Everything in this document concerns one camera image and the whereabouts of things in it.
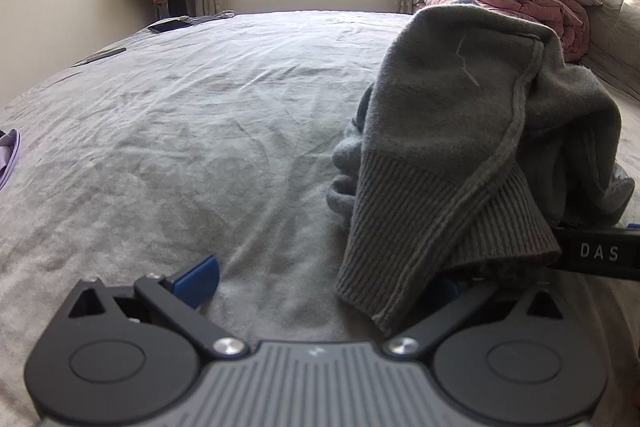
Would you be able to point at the grey bed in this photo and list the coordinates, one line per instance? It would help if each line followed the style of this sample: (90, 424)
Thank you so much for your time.
(175, 132)

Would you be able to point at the grey quilted headboard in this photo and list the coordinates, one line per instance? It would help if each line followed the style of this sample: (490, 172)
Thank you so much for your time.
(620, 7)

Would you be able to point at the dark phone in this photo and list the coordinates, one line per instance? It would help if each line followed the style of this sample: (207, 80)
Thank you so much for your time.
(100, 56)

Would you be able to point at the purple cloth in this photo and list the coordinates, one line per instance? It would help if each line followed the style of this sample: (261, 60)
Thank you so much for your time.
(7, 157)

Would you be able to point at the tablet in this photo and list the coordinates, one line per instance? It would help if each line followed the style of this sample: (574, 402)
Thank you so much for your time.
(167, 26)

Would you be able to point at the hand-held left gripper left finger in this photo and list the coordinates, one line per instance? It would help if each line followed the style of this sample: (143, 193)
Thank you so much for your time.
(200, 279)

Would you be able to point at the grey knitted sweater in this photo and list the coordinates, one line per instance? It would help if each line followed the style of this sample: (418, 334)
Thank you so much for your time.
(440, 117)

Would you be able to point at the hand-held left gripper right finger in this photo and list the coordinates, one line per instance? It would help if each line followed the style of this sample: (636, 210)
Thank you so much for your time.
(449, 291)

